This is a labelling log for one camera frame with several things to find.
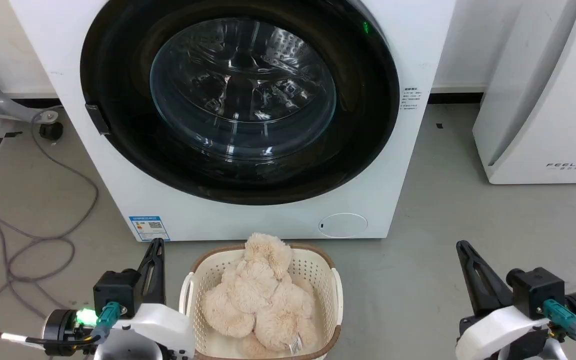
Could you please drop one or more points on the black caster wheel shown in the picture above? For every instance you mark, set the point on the black caster wheel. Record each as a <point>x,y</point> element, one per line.
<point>51,131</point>

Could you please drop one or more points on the white air purifier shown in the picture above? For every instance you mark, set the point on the white air purifier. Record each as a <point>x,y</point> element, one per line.
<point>543,100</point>

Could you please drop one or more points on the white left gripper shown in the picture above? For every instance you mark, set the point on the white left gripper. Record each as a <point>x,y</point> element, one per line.
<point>163,327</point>

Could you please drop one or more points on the black round washer door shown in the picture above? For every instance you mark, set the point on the black round washer door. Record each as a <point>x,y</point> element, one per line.
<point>118,60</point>

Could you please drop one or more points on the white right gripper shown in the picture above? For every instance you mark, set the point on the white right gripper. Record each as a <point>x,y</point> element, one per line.
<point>493,330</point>

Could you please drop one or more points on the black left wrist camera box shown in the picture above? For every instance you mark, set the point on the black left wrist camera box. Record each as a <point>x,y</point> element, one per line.
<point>115,290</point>

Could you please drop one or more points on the white front-load washing machine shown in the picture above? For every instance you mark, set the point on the white front-load washing machine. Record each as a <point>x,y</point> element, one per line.
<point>93,200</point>

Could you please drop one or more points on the small text sticker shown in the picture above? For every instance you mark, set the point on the small text sticker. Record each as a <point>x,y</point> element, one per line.
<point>412,98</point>

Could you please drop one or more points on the round white filter cover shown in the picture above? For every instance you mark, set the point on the round white filter cover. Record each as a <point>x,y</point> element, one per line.
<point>343,225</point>

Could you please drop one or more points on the beige plush toy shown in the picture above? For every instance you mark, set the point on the beige plush toy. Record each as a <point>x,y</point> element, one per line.
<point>258,300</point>

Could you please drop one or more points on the blue energy label sticker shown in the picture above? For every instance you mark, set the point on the blue energy label sticker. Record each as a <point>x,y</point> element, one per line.
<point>149,228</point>

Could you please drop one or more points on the cream plastic laundry basket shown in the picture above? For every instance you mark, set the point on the cream plastic laundry basket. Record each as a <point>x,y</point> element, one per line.
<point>319,272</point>

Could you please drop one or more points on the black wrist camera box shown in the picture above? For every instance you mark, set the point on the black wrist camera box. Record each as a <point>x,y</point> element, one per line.
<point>115,290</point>
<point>538,290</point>

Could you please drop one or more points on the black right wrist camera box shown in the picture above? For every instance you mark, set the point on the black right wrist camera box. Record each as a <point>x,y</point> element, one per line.
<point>538,290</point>

